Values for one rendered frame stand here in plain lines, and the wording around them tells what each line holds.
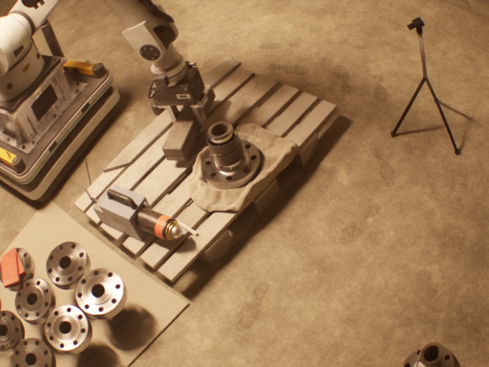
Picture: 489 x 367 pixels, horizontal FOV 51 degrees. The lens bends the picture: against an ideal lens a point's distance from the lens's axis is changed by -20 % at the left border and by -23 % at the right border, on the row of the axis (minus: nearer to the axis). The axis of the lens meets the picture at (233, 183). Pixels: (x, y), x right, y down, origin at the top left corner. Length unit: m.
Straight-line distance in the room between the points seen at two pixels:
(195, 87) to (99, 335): 1.27
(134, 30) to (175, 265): 1.05
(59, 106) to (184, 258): 1.35
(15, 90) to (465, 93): 2.71
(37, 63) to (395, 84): 2.13
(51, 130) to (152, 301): 1.23
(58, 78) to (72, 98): 0.17
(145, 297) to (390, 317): 1.15
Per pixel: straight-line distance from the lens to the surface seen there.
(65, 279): 2.76
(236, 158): 2.82
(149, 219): 2.70
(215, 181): 2.85
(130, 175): 3.14
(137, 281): 2.89
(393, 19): 4.07
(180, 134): 3.00
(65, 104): 3.55
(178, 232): 2.65
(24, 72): 3.38
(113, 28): 4.80
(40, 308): 2.75
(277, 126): 3.08
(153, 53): 2.72
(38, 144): 3.43
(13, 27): 3.18
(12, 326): 2.80
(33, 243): 3.38
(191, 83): 2.86
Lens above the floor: 2.24
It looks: 46 degrees down
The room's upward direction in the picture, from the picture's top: 21 degrees counter-clockwise
